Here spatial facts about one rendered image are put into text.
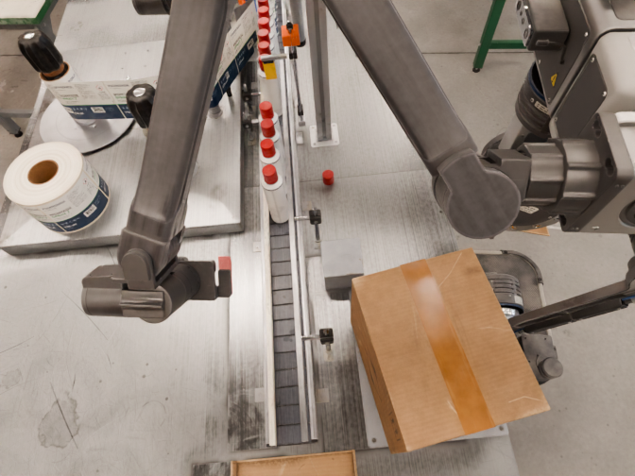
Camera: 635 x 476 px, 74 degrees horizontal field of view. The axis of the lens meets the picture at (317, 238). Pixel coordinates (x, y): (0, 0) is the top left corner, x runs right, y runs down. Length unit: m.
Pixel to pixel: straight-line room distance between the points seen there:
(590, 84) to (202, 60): 0.44
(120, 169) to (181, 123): 0.90
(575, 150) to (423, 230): 0.71
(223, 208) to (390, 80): 0.81
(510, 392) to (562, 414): 1.27
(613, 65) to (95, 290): 0.68
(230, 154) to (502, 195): 0.95
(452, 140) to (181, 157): 0.30
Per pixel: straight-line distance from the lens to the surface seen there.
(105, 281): 0.64
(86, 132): 1.53
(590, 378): 2.13
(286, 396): 0.99
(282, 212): 1.09
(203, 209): 1.21
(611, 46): 0.60
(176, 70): 0.51
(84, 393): 1.20
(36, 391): 1.27
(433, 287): 0.80
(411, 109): 0.47
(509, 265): 1.89
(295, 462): 1.03
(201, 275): 0.69
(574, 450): 2.05
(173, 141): 0.52
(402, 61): 0.47
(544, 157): 0.51
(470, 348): 0.78
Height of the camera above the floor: 1.85
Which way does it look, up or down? 62 degrees down
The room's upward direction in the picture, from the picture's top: 7 degrees counter-clockwise
